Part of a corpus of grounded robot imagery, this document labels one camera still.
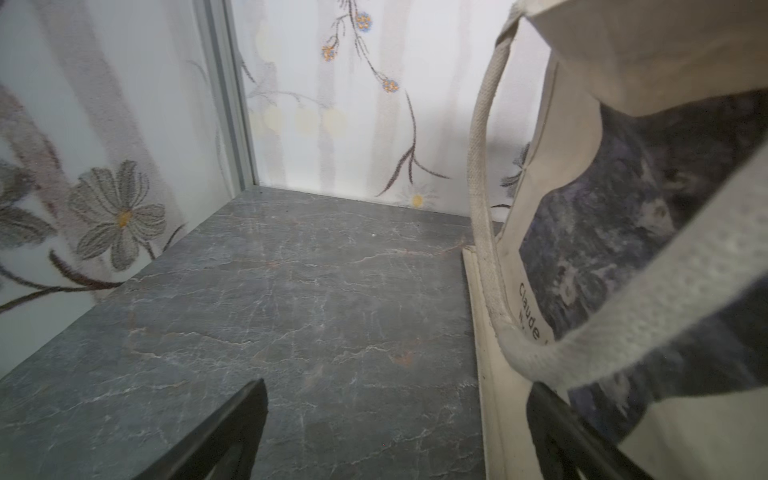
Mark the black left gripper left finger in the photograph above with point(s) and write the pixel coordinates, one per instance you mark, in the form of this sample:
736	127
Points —
223	446

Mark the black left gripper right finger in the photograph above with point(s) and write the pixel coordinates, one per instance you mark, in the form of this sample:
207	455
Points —
569	448

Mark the cream canvas tote bag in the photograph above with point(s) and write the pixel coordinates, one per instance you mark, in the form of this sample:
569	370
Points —
630	276

